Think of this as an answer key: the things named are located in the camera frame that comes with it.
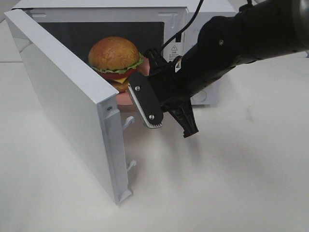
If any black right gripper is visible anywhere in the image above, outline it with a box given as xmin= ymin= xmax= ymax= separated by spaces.
xmin=143 ymin=48 xmax=198 ymax=138

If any round white door button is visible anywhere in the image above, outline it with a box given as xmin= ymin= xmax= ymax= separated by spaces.
xmin=192 ymin=90 xmax=207 ymax=102

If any pink round plate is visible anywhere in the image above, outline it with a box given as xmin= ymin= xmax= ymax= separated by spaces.
xmin=116 ymin=57 xmax=150 ymax=105

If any burger with lettuce and tomato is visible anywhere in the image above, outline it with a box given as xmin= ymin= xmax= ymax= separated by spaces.
xmin=88 ymin=36 xmax=143 ymax=93

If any white microwave door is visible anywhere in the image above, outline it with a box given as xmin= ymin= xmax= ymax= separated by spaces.
xmin=5 ymin=9 xmax=131 ymax=204

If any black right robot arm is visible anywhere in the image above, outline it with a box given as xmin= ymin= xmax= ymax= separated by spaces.
xmin=144 ymin=0 xmax=309 ymax=137

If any white warning label sticker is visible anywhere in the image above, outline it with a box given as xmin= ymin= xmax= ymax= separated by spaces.
xmin=166 ymin=43 xmax=183 ymax=61

